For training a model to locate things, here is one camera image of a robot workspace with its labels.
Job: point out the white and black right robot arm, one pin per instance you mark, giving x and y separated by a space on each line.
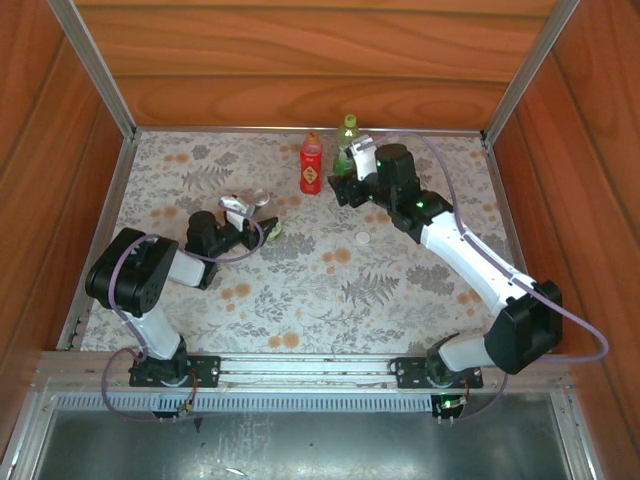
465 255

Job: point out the large white bottle cap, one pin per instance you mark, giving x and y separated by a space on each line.
362 238

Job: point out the red plastic bottle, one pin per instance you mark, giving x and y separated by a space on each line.
311 170

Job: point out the green plastic bottle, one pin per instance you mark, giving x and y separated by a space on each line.
345 137

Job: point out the grey metal sheet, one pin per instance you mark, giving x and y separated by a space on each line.
300 445

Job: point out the aluminium frame post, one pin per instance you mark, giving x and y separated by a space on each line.
97 70
527 70

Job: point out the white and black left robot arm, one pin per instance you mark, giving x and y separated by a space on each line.
155 330

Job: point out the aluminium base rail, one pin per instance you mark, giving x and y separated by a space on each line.
300 367

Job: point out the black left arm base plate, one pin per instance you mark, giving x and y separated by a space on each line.
205 372

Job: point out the clear bottle with green label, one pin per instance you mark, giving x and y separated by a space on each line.
260 197

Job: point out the green bottle cap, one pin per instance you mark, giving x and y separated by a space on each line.
350 120

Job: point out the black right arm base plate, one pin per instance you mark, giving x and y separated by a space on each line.
407 372

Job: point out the floral tablecloth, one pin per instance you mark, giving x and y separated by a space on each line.
320 330

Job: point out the small connector board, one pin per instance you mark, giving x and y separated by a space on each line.
452 405
185 407

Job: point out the aluminium frame rail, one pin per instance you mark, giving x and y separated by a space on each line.
100 245
501 190
300 130

